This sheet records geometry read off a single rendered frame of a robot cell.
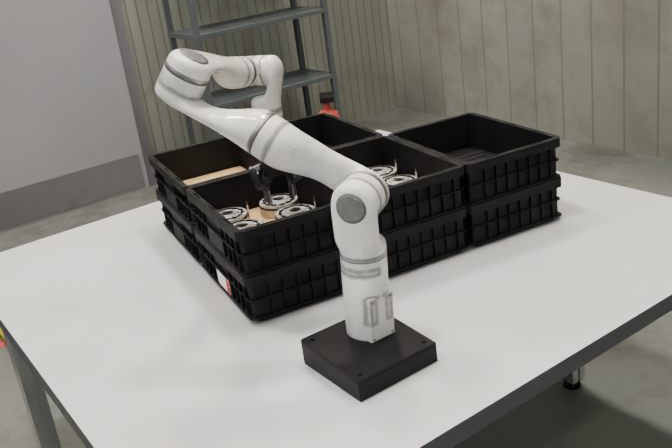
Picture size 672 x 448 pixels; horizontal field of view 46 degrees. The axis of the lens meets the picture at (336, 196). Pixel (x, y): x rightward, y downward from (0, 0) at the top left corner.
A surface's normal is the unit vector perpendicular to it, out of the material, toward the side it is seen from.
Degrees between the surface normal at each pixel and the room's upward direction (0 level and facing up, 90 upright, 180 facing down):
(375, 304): 94
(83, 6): 90
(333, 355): 4
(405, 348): 4
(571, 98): 90
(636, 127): 90
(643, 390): 0
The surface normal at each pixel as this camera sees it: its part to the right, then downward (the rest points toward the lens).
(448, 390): -0.13, -0.93
